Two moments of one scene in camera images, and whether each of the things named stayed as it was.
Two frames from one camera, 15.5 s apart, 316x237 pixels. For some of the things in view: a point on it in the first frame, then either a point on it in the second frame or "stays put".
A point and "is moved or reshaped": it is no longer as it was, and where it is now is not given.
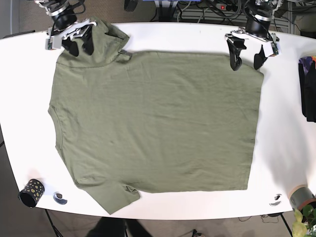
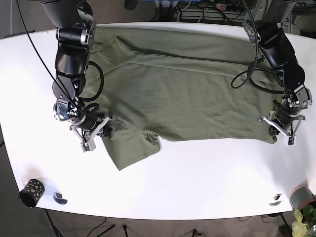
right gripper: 236,43 to 282,122
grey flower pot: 301,196 stays put
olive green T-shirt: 160,122 is moved or reshaped
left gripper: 82,29 to 86,136
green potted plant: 304,219 stays put
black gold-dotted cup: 31,193 stays put
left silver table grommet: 58,196 stays put
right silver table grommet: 278,200 stays put
